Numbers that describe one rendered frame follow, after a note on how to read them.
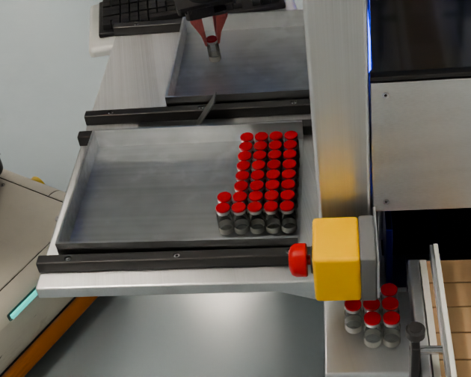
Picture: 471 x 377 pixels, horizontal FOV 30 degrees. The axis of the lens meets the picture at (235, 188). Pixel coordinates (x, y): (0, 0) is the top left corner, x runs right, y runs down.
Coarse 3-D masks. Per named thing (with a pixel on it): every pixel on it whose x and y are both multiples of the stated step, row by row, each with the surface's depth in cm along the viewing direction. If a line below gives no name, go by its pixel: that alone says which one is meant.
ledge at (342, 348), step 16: (336, 304) 112; (400, 304) 111; (336, 320) 110; (400, 320) 109; (336, 336) 108; (352, 336) 108; (336, 352) 106; (352, 352) 106; (368, 352) 106; (384, 352) 105; (400, 352) 105; (336, 368) 104; (352, 368) 104; (368, 368) 104; (384, 368) 104; (400, 368) 103
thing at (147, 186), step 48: (96, 144) 141; (144, 144) 142; (192, 144) 140; (96, 192) 134; (144, 192) 133; (192, 192) 131; (96, 240) 126; (144, 240) 120; (192, 240) 119; (240, 240) 118; (288, 240) 117
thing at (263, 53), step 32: (192, 32) 166; (224, 32) 165; (256, 32) 163; (288, 32) 162; (192, 64) 158; (224, 64) 156; (256, 64) 155; (288, 64) 154; (192, 96) 145; (224, 96) 144; (256, 96) 144; (288, 96) 143
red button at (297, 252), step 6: (294, 246) 102; (300, 246) 102; (306, 246) 102; (294, 252) 101; (300, 252) 101; (306, 252) 101; (294, 258) 101; (300, 258) 101; (306, 258) 101; (294, 264) 101; (300, 264) 101; (306, 264) 101; (294, 270) 101; (300, 270) 101; (306, 270) 101; (300, 276) 102; (306, 276) 102
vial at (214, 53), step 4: (216, 40) 155; (208, 44) 155; (212, 44) 155; (216, 44) 155; (208, 48) 156; (212, 48) 155; (216, 48) 155; (208, 52) 156; (212, 52) 156; (216, 52) 156; (220, 52) 157; (212, 56) 156; (216, 56) 156; (220, 56) 157; (212, 60) 157; (216, 60) 157; (220, 60) 157
